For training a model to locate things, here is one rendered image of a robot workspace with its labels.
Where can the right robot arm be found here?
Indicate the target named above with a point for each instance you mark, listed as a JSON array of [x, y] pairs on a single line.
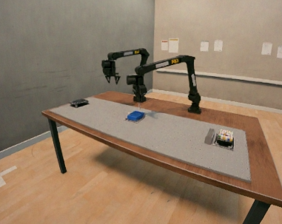
[[114, 55]]

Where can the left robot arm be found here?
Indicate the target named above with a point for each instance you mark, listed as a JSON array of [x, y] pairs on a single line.
[[143, 69]]

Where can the blue grid rack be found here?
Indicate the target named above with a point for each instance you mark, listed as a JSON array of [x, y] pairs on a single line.
[[134, 116]]

